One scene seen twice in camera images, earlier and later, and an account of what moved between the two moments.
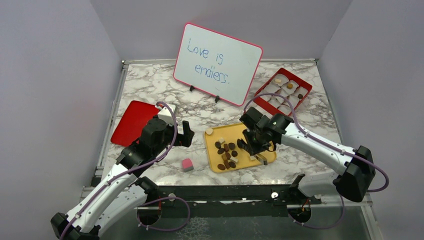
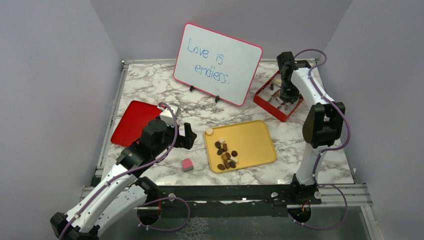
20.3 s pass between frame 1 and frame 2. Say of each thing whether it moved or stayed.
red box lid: stayed
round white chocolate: stayed
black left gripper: stayed
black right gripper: moved
